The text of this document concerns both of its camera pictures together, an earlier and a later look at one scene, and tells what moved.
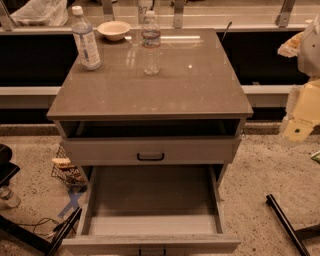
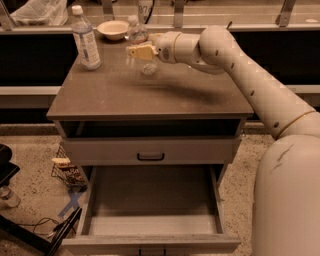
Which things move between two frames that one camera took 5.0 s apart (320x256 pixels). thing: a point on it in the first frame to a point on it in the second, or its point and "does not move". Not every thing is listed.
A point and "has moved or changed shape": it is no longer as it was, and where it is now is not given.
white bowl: (114, 30) does not move
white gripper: (310, 53) to (165, 46)
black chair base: (8, 170) does not move
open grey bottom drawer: (153, 210) does not move
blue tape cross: (73, 203) does not move
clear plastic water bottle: (151, 44) has moved or changed shape
